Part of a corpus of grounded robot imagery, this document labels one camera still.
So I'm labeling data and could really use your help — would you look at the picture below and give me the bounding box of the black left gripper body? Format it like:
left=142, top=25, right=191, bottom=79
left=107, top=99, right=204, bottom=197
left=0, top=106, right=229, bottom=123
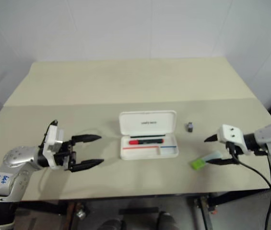
left=53, top=139, right=78, bottom=172

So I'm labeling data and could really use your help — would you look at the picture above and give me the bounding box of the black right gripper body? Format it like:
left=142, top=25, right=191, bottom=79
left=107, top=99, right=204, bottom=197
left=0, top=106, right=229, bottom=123
left=225, top=141, right=246, bottom=158

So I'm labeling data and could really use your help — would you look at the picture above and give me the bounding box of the black table crossbar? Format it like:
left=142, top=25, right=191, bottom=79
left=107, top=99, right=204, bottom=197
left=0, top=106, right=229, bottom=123
left=16, top=200, right=63, bottom=216

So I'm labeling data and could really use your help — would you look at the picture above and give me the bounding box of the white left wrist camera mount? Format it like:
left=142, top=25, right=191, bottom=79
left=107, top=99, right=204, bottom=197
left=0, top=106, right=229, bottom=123
left=41, top=124, right=66, bottom=170

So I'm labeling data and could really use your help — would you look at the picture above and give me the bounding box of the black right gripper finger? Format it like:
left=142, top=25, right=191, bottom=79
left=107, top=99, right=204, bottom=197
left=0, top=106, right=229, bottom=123
left=209, top=156, right=241, bottom=166
left=204, top=134, right=220, bottom=144

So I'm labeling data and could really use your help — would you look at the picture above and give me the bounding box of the red capped black marker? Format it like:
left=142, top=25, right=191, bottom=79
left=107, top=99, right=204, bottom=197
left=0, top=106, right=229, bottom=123
left=128, top=138, right=165, bottom=146

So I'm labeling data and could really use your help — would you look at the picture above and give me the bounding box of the white hinged pencil case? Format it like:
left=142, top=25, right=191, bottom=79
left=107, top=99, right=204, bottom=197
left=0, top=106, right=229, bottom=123
left=118, top=110, right=180, bottom=160

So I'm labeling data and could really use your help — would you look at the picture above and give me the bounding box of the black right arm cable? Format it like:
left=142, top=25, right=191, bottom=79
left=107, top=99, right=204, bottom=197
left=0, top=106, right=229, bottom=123
left=226, top=141, right=271, bottom=230

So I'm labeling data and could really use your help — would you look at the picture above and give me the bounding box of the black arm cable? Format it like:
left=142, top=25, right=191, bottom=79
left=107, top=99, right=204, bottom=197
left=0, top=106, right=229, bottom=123
left=38, top=119, right=59, bottom=148
left=226, top=141, right=271, bottom=230

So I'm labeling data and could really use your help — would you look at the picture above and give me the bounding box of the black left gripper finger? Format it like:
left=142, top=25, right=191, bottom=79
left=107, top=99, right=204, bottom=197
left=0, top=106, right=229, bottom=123
left=71, top=134, right=102, bottom=145
left=69, top=159, right=105, bottom=173

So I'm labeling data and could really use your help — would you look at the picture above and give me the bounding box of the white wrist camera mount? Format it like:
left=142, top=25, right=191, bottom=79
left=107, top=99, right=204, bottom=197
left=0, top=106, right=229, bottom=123
left=41, top=124, right=66, bottom=170
left=217, top=124, right=251, bottom=155

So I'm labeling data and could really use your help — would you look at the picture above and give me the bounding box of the metal table leg frame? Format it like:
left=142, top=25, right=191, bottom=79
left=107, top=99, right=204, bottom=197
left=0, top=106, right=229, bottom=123
left=192, top=190, right=271, bottom=230

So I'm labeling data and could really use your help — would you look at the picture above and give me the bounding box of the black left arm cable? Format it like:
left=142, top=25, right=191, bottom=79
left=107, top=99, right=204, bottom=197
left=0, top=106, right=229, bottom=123
left=38, top=119, right=59, bottom=148

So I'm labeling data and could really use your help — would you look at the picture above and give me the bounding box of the dark rounded shape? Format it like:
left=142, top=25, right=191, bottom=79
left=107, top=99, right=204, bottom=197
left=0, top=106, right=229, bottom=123
left=99, top=217, right=128, bottom=230
left=158, top=210, right=183, bottom=230

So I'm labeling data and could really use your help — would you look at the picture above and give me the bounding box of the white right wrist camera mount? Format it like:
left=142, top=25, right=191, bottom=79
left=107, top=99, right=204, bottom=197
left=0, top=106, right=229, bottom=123
left=217, top=124, right=251, bottom=155

